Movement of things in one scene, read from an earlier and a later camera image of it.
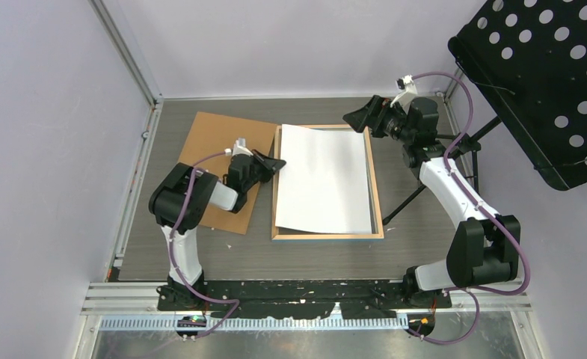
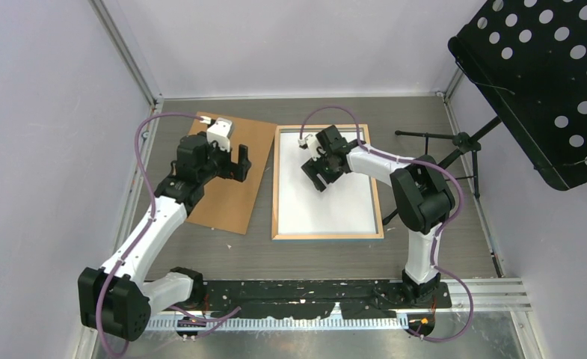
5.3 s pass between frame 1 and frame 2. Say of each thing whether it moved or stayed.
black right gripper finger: moved
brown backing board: stayed
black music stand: stayed
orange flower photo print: stayed
